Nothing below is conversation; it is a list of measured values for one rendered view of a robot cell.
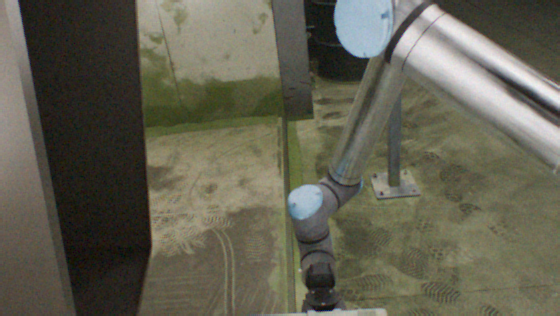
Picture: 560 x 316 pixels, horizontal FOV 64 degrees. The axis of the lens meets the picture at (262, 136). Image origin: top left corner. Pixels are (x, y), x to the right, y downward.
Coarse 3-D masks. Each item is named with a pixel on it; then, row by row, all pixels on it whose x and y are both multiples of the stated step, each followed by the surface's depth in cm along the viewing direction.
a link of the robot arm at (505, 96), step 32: (352, 0) 69; (384, 0) 66; (416, 0) 67; (352, 32) 72; (384, 32) 67; (416, 32) 66; (448, 32) 65; (416, 64) 67; (448, 64) 64; (480, 64) 62; (512, 64) 61; (448, 96) 66; (480, 96) 62; (512, 96) 60; (544, 96) 59; (512, 128) 61; (544, 128) 58; (544, 160) 60
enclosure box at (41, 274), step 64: (0, 0) 38; (64, 0) 95; (128, 0) 96; (0, 64) 41; (64, 64) 102; (128, 64) 103; (0, 128) 44; (64, 128) 109; (128, 128) 110; (0, 192) 47; (64, 192) 118; (128, 192) 119; (0, 256) 51; (64, 256) 55; (128, 256) 125
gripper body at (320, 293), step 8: (320, 288) 101; (328, 288) 101; (312, 296) 99; (320, 296) 99; (328, 296) 99; (336, 296) 98; (312, 304) 97; (320, 304) 97; (328, 304) 96; (336, 304) 97
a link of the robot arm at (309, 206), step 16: (304, 192) 113; (320, 192) 111; (288, 208) 113; (304, 208) 108; (320, 208) 110; (336, 208) 115; (304, 224) 110; (320, 224) 111; (304, 240) 113; (320, 240) 112
